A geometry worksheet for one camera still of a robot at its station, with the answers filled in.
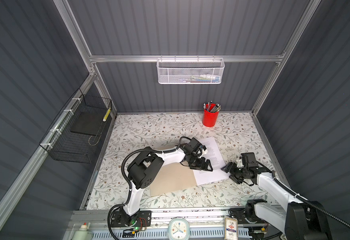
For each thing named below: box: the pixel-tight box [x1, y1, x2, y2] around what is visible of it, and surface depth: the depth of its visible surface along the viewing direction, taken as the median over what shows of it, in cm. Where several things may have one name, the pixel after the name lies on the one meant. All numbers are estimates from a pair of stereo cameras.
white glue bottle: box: [73, 222, 94, 240], surface depth 66 cm
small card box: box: [224, 217, 238, 240], surface depth 71 cm
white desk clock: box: [167, 218, 191, 240], surface depth 70 cm
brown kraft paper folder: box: [150, 162, 198, 197], surface depth 87 cm
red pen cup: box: [202, 100, 221, 128], surface depth 110 cm
